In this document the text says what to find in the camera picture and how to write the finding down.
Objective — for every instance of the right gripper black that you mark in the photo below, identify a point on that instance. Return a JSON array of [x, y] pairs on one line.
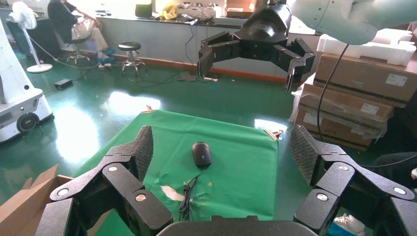
[[265, 31]]

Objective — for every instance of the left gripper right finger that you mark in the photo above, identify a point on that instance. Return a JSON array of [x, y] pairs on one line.
[[338, 182]]

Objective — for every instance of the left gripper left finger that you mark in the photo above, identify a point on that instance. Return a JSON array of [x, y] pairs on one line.
[[117, 182]]

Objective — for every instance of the black computer mouse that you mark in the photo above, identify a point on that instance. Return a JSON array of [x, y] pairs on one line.
[[201, 154]]

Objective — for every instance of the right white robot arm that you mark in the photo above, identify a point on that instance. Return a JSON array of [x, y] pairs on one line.
[[345, 18]]

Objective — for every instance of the open brown cardboard box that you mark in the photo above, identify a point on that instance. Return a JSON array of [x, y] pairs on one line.
[[19, 208]]

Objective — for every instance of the white sneaker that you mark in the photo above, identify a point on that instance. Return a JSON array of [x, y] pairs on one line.
[[350, 224]]

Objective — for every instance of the brown carton with dark stripe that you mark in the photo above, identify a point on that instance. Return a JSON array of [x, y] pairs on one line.
[[239, 9]]

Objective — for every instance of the large brown cardboard carton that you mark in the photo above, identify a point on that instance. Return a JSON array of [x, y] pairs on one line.
[[361, 76], [342, 104], [338, 130]]

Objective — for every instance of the white power strip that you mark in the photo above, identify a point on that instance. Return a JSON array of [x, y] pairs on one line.
[[211, 79]]

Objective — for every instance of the white plastic bag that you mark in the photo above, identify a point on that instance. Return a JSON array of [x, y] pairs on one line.
[[298, 97]]

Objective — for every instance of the pile of white parts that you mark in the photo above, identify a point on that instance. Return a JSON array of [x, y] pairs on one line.
[[200, 10]]

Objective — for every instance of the metal table clamp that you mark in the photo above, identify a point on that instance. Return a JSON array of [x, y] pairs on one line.
[[273, 133], [149, 108]]

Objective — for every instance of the yellow crumpled bag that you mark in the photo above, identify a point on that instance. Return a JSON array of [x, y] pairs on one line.
[[169, 11]]

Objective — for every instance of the long grey counter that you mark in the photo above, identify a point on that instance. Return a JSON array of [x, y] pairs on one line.
[[156, 39]]

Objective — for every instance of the green table cloth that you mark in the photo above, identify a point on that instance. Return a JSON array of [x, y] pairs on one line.
[[234, 169]]

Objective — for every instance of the white foam packing block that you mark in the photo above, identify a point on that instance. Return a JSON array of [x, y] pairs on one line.
[[365, 49]]

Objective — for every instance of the black power adapter brick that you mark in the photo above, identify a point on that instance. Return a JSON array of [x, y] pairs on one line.
[[63, 84]]

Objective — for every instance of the black round stool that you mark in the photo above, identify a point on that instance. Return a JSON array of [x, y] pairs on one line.
[[129, 46]]

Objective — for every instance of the white wheeled robot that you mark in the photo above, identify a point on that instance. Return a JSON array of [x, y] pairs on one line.
[[13, 84]]

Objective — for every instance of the black office chair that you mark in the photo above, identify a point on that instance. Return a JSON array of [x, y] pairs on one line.
[[78, 42]]

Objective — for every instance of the seated person in dark jacket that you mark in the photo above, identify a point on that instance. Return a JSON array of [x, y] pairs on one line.
[[62, 18]]

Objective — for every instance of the white floor stand base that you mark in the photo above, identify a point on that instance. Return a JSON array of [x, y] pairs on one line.
[[24, 16]]

